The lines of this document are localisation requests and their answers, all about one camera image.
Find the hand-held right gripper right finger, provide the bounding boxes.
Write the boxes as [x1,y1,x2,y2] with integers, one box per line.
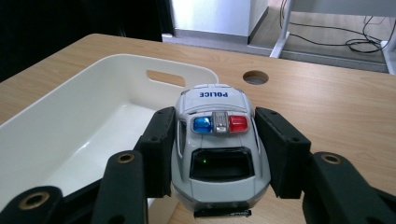
[254,105,312,200]

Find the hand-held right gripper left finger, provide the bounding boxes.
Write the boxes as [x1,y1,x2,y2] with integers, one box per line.
[134,105,177,199]

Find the white toy police car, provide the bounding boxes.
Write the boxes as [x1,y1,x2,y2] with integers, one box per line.
[170,83,273,219]

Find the white plastic bin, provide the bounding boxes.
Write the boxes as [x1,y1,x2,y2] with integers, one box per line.
[0,53,219,224]

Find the white cabinet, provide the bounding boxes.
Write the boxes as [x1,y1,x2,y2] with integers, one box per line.
[169,0,269,45]

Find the black curtain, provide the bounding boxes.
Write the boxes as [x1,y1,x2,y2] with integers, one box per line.
[0,0,174,84]

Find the white metal frame desk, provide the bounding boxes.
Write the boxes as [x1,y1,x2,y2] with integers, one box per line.
[268,0,396,77]

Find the black cable tangle under desk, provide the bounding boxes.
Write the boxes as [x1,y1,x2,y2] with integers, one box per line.
[279,0,396,54]

